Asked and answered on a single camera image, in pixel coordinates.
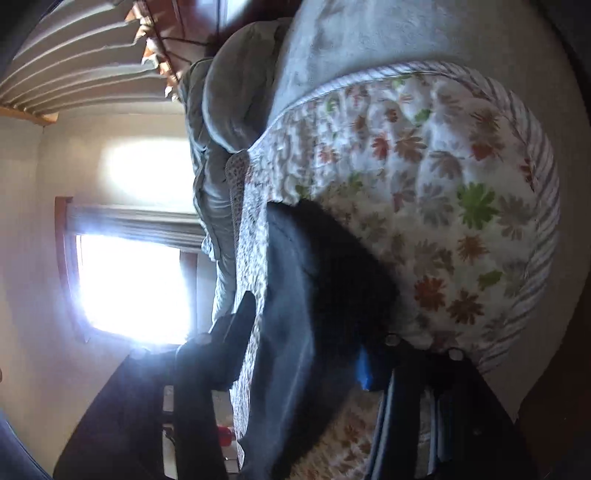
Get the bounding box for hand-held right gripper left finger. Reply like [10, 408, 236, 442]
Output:
[53, 291, 257, 480]

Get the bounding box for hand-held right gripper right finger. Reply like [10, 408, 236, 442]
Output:
[356, 333, 539, 480]

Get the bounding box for black pants with red stripe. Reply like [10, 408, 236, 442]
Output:
[238, 198, 402, 480]

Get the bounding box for wooden framed window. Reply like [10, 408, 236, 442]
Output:
[54, 196, 218, 347]

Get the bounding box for grey window blind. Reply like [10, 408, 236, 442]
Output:
[67, 205, 206, 252]

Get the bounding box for floral quilt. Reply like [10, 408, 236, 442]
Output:
[226, 62, 561, 480]

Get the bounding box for grey pillows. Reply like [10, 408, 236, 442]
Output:
[178, 21, 296, 324]

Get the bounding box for black cable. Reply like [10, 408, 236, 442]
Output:
[150, 25, 220, 65]

